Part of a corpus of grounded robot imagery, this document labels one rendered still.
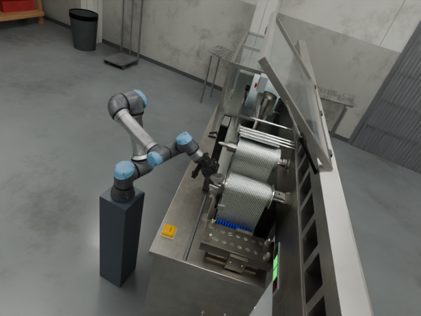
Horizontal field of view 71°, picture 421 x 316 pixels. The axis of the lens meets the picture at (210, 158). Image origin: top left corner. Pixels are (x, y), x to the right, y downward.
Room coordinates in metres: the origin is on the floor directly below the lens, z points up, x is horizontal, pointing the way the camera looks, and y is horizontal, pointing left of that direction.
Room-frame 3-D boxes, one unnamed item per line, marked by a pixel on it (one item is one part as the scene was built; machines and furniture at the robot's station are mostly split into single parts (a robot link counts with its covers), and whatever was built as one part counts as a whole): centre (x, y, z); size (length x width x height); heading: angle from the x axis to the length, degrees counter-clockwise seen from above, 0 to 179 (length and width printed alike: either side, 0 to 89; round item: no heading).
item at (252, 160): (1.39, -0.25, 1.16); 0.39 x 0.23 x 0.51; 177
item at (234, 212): (1.20, -0.24, 1.11); 0.23 x 0.01 x 0.18; 87
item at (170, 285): (2.20, -0.22, 0.43); 2.52 x 0.64 x 0.86; 177
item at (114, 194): (1.31, 0.48, 0.95); 0.15 x 0.15 x 0.10
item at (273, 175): (2.32, -0.52, 1.02); 2.24 x 0.04 x 0.24; 177
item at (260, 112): (1.98, -0.27, 1.19); 0.14 x 0.14 x 0.57
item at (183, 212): (2.20, -0.21, 0.88); 2.52 x 0.66 x 0.04; 177
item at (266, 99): (1.98, -0.27, 1.50); 0.14 x 0.14 x 0.06
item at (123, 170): (1.31, 0.47, 1.07); 0.13 x 0.12 x 0.14; 151
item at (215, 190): (1.30, -0.08, 1.05); 0.06 x 0.05 x 0.31; 87
